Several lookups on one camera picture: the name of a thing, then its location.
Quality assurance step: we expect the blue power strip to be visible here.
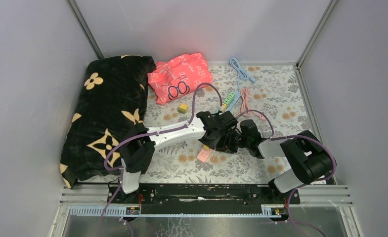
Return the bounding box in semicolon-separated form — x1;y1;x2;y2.
225;57;257;111

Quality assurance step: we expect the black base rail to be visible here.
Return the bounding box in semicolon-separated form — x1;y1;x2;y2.
107;183;301;215

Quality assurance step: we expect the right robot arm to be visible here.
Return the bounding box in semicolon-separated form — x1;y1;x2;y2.
215;119;336;203

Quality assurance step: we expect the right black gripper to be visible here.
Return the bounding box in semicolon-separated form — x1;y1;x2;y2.
215;127;250;154

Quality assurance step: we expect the black floral blanket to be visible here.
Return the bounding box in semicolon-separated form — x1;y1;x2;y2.
60;55;156;189

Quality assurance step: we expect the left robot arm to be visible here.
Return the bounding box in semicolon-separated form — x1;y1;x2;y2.
117;111;238;203

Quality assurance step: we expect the floral table mat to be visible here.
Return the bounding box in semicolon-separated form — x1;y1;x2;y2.
140;65;311;184

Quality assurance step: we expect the green plug cube bottom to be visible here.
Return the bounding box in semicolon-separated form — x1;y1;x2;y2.
227;91;235;101

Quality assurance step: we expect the pink power strip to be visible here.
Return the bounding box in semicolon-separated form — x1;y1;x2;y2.
196;87;268;163

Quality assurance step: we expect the green plug cube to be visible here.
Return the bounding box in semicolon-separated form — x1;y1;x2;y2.
227;91;235;101
223;97;233;105

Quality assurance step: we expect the pink patterned bag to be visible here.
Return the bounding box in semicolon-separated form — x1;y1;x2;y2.
148;52;213;105

